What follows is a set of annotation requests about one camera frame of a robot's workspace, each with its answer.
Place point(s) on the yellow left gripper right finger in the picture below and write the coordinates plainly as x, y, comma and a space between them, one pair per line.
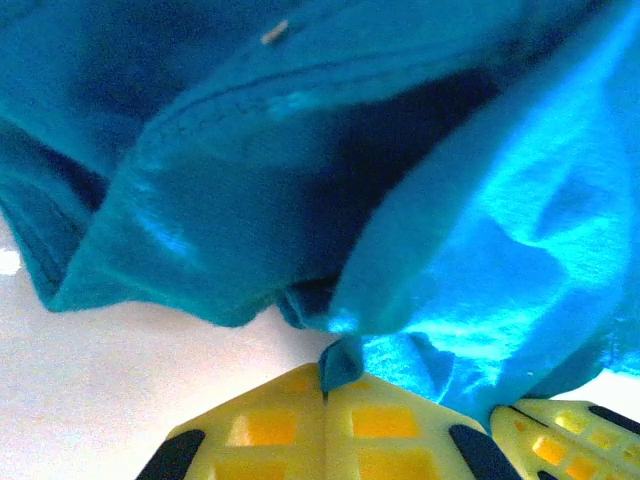
390, 440

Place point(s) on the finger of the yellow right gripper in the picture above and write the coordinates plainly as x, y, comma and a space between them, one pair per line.
550, 450
600, 425

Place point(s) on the blue t-shirt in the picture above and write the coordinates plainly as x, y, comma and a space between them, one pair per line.
300, 175

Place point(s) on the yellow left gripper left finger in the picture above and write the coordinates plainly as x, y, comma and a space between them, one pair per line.
260, 440

